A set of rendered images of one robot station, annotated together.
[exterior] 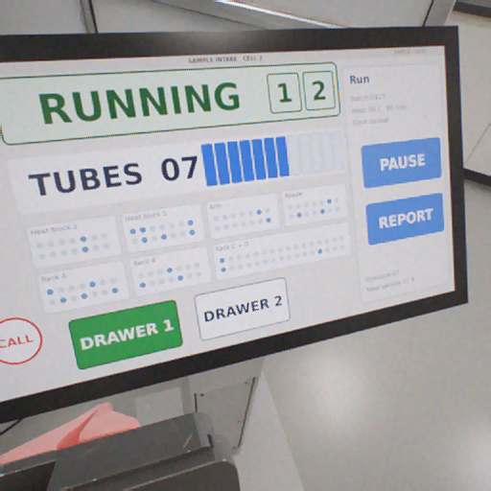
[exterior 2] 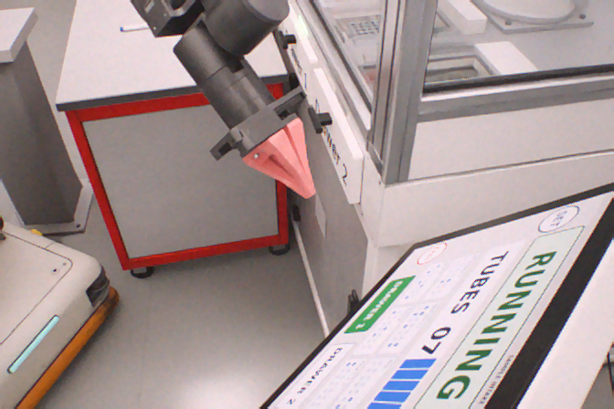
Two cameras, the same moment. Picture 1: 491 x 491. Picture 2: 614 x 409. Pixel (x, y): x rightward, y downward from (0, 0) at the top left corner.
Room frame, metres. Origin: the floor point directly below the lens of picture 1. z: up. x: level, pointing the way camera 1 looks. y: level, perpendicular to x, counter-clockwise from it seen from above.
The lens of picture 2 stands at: (0.42, -0.14, 1.49)
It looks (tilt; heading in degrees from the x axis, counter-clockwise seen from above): 45 degrees down; 152
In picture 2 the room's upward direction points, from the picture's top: straight up
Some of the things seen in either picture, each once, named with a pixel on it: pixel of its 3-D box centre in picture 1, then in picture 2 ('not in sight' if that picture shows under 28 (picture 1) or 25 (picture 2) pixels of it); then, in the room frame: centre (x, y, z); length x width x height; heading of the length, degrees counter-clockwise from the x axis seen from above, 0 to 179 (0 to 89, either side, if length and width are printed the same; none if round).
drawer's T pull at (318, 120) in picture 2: not in sight; (321, 119); (-0.29, 0.28, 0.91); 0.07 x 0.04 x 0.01; 165
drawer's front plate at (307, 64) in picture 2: not in sight; (299, 50); (-0.58, 0.38, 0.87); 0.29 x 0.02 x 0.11; 165
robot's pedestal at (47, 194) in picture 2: not in sight; (19, 131); (-1.37, -0.31, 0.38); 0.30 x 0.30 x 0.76; 68
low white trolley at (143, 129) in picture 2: not in sight; (187, 134); (-1.06, 0.20, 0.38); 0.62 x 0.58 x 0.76; 165
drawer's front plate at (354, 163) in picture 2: not in sight; (334, 131); (-0.28, 0.30, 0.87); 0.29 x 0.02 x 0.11; 165
